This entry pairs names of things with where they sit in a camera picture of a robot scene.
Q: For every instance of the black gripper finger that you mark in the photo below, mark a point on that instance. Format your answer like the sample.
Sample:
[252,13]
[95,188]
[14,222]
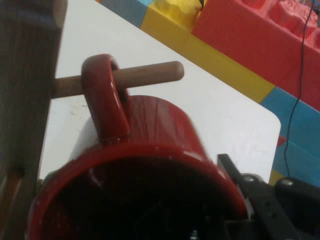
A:
[270,212]

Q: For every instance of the red enamel mug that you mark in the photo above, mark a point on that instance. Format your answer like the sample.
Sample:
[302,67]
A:
[162,125]

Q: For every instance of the giant coloured toy bricks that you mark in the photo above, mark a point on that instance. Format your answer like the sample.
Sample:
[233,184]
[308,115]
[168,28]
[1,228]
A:
[212,57]

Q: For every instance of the large red studded toy block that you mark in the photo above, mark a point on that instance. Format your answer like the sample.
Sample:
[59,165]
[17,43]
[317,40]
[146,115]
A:
[250,32]

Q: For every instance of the brown wooden mug tree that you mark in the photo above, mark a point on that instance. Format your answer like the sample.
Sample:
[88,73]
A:
[25,75]

